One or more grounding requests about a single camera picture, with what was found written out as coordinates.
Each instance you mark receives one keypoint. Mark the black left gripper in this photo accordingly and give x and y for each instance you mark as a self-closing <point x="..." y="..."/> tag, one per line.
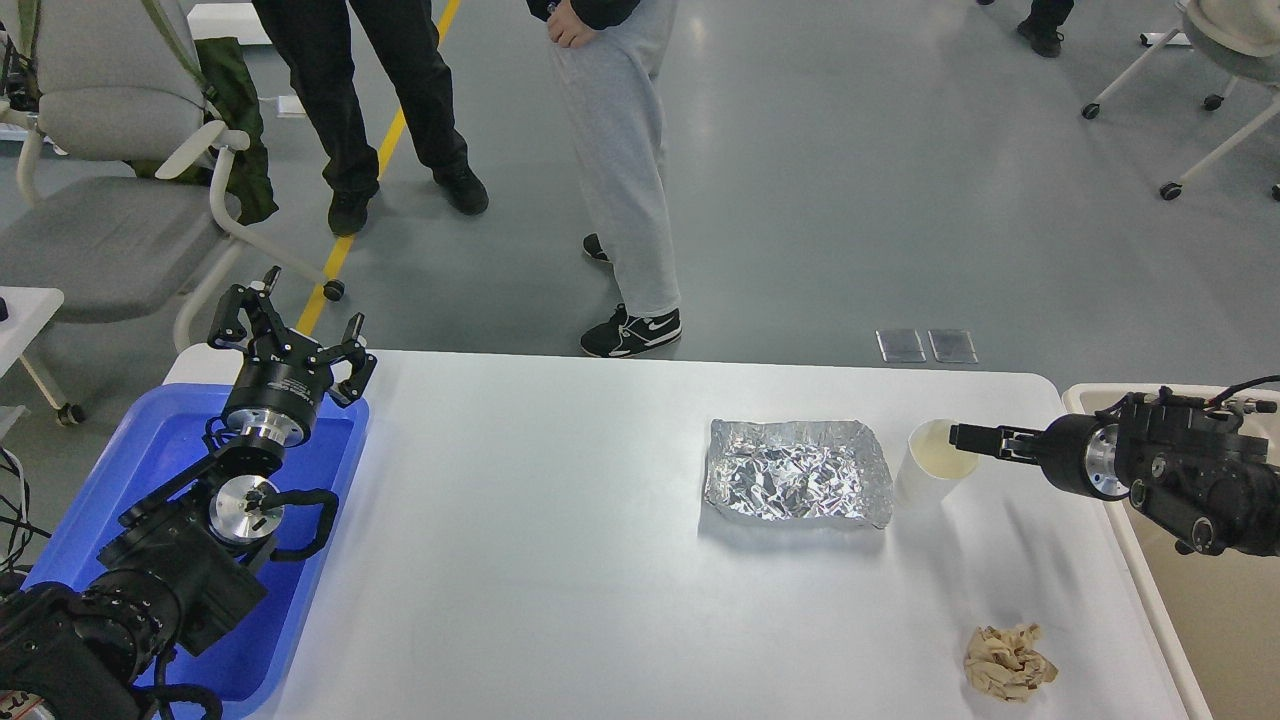
<point x="277" y="395"/>

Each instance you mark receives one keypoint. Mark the metal floor plate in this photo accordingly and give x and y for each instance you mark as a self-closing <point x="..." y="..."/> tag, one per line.
<point x="953" y="346"/>
<point x="901" y="346"/>

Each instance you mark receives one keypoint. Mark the crumpled aluminium foil tray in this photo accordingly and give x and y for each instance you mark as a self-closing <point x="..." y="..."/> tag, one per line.
<point x="802" y="473"/>

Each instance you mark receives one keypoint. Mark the small white side table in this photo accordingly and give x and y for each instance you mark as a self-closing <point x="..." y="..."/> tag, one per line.
<point x="30" y="309"/>

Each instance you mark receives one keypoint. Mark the white chair right background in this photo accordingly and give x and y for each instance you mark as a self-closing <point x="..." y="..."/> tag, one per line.
<point x="1240" y="37"/>

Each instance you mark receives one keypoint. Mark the blue plastic tray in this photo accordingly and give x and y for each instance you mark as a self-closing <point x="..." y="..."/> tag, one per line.
<point x="163" y="434"/>

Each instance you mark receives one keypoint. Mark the green bag on chair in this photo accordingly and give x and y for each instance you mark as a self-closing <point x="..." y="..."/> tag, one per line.
<point x="219" y="69"/>

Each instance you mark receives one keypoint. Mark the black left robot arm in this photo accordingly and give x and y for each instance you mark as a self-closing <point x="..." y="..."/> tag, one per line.
<point x="184" y="572"/>

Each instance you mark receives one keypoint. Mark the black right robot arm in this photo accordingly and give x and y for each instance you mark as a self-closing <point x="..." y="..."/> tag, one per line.
<point x="1181" y="461"/>

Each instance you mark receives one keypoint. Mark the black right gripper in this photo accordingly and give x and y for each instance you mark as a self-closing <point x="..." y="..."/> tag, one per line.
<point x="1075" y="452"/>

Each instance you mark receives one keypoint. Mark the person in black trousers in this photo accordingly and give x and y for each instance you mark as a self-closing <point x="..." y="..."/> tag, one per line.
<point x="314" y="39"/>

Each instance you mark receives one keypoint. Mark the person in grey trousers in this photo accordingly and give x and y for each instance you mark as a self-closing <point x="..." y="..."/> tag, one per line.
<point x="607" y="57"/>

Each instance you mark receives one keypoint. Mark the beige plastic bin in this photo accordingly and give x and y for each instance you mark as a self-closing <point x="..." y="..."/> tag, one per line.
<point x="1225" y="610"/>

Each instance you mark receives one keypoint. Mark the right metal floor plate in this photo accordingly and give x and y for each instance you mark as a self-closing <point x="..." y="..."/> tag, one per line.
<point x="953" y="346"/>

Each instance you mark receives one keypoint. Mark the crumpled brown paper ball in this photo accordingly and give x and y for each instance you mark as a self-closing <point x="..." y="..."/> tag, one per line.
<point x="1003" y="663"/>

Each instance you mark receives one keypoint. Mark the white paper cup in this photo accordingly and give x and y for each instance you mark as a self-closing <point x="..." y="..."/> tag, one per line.
<point x="931" y="468"/>

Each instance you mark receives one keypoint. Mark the left metal floor plate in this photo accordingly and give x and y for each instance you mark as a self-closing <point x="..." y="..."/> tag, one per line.
<point x="901" y="346"/>

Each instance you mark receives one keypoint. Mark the grey office chair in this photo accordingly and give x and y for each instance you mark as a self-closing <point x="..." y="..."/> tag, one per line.
<point x="125" y="181"/>

